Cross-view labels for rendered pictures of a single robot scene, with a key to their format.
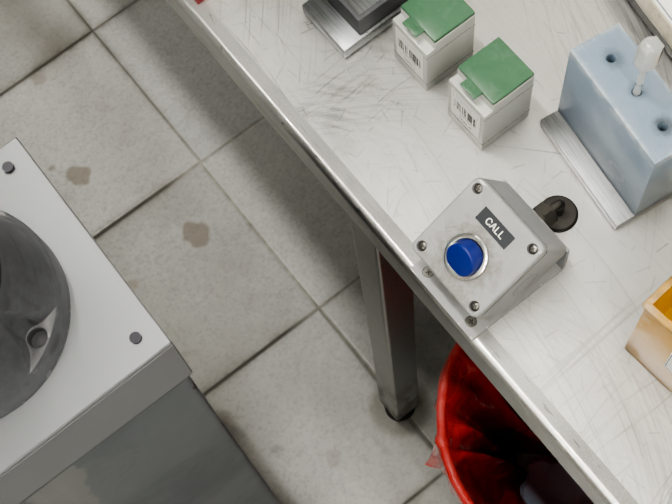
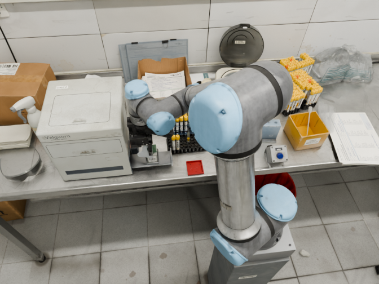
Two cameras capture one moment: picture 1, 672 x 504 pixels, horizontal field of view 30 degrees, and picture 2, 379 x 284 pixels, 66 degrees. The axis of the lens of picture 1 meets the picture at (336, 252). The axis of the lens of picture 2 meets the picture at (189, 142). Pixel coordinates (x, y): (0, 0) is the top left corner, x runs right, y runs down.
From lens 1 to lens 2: 85 cm
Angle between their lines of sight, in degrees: 37
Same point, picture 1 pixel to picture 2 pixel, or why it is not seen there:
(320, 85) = not seen: hidden behind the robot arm
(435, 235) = (273, 158)
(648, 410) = (305, 153)
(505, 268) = (285, 151)
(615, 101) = (269, 125)
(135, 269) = (162, 273)
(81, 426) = not seen: hidden behind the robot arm
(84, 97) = (115, 262)
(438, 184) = (256, 159)
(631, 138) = (274, 127)
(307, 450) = not seen: hidden behind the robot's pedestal
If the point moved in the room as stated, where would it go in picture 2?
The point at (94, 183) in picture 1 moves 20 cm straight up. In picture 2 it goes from (136, 271) to (132, 261)
